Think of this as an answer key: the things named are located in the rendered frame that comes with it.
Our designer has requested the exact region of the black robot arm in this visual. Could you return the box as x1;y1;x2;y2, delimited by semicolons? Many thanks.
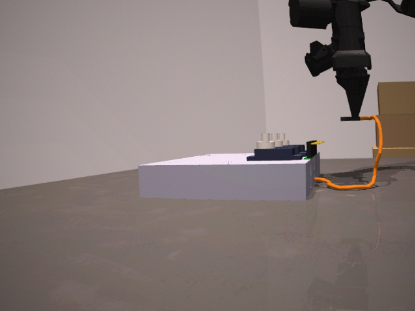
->
289;0;415;77

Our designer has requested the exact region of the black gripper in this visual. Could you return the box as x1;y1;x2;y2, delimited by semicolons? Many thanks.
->
332;27;372;118

